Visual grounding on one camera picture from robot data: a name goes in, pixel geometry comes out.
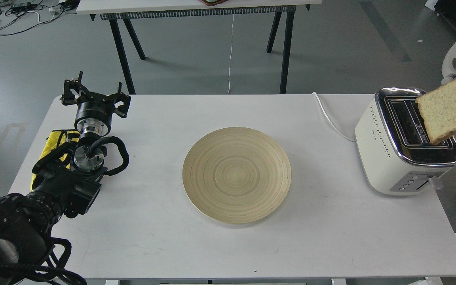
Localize brown object on background table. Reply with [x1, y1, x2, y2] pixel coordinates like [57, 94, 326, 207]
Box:
[200, 0, 226, 6]

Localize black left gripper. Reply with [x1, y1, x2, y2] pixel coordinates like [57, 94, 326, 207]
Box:
[61, 71, 131, 135]

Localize floor cables and power strips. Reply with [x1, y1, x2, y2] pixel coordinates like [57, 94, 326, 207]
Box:
[0, 0, 80, 41]

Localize white background table black legs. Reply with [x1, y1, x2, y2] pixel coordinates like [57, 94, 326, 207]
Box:
[76, 0, 322, 95]

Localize slice of brown bread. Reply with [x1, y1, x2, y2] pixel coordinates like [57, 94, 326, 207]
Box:
[416, 79, 456, 145]

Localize round wooden plate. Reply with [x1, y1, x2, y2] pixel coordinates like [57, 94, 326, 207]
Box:
[182, 127, 293, 225]

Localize hanging white thin cable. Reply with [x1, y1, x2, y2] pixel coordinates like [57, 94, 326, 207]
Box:
[227, 14, 235, 95]

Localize white chrome toaster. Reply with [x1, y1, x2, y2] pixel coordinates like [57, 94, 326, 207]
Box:
[355, 87, 456, 196]

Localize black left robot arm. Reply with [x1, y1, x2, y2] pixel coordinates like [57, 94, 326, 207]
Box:
[0, 72, 131, 285]

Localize white toaster power cable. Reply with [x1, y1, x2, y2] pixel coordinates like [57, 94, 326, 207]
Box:
[312, 92, 357, 143]

